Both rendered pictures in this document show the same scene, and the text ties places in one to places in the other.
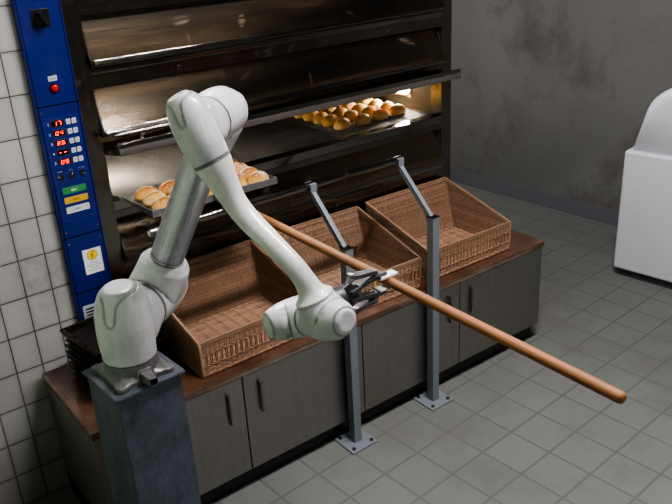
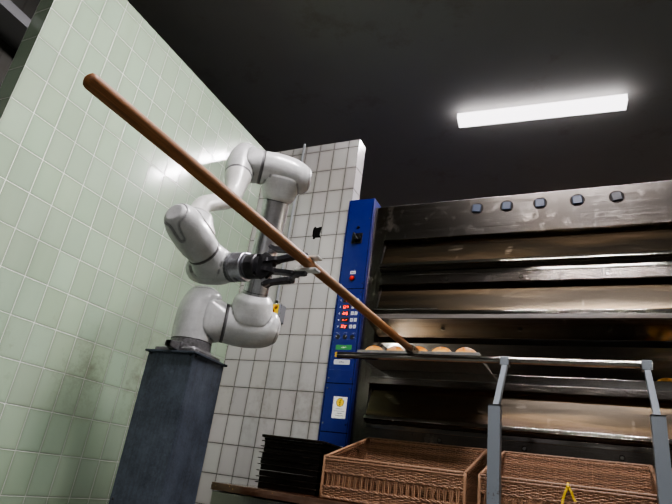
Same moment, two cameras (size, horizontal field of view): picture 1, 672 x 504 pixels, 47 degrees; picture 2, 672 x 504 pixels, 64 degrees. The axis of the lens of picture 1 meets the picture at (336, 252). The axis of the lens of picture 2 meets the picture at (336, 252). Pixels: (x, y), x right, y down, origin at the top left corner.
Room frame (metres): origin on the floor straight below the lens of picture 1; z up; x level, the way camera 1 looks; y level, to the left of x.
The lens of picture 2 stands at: (1.47, -1.44, 0.65)
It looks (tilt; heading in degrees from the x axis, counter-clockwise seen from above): 23 degrees up; 64
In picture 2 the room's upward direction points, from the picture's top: 8 degrees clockwise
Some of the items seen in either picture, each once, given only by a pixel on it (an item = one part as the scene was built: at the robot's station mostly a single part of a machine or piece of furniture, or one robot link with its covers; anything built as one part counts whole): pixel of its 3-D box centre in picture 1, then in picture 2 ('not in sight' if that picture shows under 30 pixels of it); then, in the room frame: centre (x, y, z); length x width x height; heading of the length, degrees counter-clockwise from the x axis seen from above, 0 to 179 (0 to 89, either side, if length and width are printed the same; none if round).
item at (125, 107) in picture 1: (293, 73); (563, 298); (3.44, 0.14, 1.54); 1.79 x 0.11 x 0.19; 126
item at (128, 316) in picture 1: (125, 318); (200, 314); (1.94, 0.60, 1.17); 0.18 x 0.16 x 0.22; 166
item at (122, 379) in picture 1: (134, 364); (186, 348); (1.92, 0.59, 1.03); 0.22 x 0.18 x 0.06; 40
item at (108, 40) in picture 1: (288, 12); (561, 246); (3.44, 0.14, 1.80); 1.79 x 0.11 x 0.19; 126
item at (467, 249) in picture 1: (437, 225); not in sight; (3.59, -0.52, 0.72); 0.56 x 0.49 x 0.28; 125
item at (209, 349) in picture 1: (228, 303); (408, 471); (2.87, 0.46, 0.72); 0.56 x 0.49 x 0.28; 127
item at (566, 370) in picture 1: (373, 273); (319, 272); (2.09, -0.11, 1.19); 1.71 x 0.03 x 0.03; 36
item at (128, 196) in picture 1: (196, 185); (426, 363); (3.00, 0.55, 1.19); 0.55 x 0.36 x 0.03; 126
